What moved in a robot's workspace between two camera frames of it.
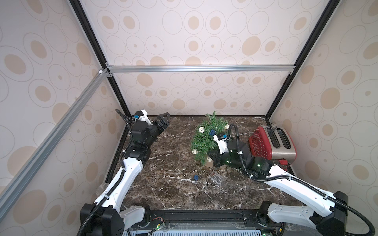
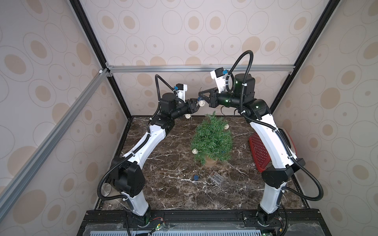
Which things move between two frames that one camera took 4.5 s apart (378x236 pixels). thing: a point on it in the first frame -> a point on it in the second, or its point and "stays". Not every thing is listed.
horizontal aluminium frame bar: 200,69 stays
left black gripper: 166,123 -> 193,109
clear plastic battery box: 216,178 stays
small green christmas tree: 203,140 stays
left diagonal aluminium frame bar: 10,190 stays
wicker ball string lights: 212,132 -> 202,103
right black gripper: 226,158 -> 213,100
